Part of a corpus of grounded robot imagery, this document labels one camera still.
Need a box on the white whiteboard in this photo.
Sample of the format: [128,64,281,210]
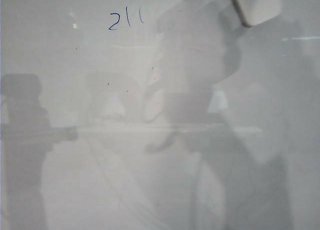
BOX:
[0,0,320,230]

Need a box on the blue marker writing 211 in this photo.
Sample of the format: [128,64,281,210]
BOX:
[107,9,145,32]

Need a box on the white whiteboard eraser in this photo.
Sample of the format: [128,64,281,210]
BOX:
[227,0,283,28]

